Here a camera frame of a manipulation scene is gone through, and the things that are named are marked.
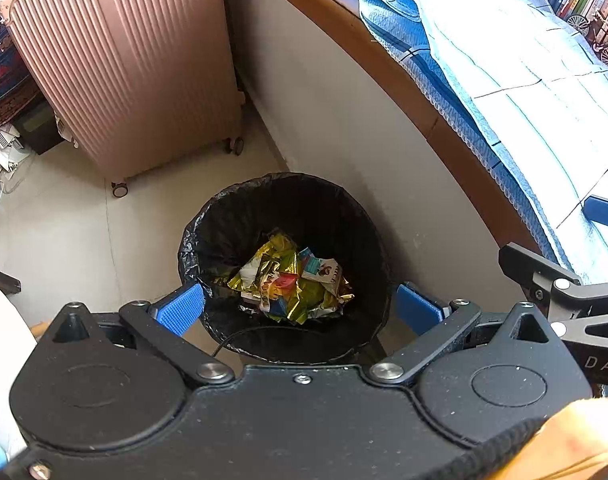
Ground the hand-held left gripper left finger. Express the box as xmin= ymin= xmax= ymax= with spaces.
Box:
xmin=49 ymin=281 xmax=237 ymax=387

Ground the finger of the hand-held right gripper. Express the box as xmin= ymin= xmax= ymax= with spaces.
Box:
xmin=498 ymin=242 xmax=608 ymax=343
xmin=582 ymin=196 xmax=608 ymax=234

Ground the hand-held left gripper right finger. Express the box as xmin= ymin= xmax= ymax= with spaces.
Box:
xmin=368 ymin=281 xmax=564 ymax=387

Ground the large gold foil bag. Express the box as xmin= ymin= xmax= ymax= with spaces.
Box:
xmin=228 ymin=232 xmax=355 ymax=322

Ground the black trash bin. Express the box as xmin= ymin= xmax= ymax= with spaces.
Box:
xmin=178 ymin=172 xmax=392 ymax=365

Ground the person's left hand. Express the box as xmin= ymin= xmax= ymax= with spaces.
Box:
xmin=488 ymin=397 xmax=608 ymax=480

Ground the black furniture panel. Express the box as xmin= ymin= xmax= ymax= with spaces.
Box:
xmin=0 ymin=262 xmax=22 ymax=295

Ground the white padded chair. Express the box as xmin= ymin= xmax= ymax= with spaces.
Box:
xmin=0 ymin=280 xmax=40 ymax=461

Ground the blue checked cloth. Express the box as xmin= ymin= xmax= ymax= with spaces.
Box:
xmin=314 ymin=0 xmax=608 ymax=286

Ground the black box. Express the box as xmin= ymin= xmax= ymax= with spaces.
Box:
xmin=14 ymin=102 xmax=62 ymax=156

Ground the white folded item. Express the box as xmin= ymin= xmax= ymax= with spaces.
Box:
xmin=0 ymin=125 xmax=30 ymax=171

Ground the pink ribbed suitcase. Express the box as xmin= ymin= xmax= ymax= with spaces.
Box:
xmin=0 ymin=0 xmax=247 ymax=198

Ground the wooden ledge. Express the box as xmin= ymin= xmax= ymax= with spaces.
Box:
xmin=239 ymin=0 xmax=542 ymax=253

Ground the patterned bed blanket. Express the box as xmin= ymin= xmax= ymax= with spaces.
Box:
xmin=0 ymin=0 xmax=42 ymax=136

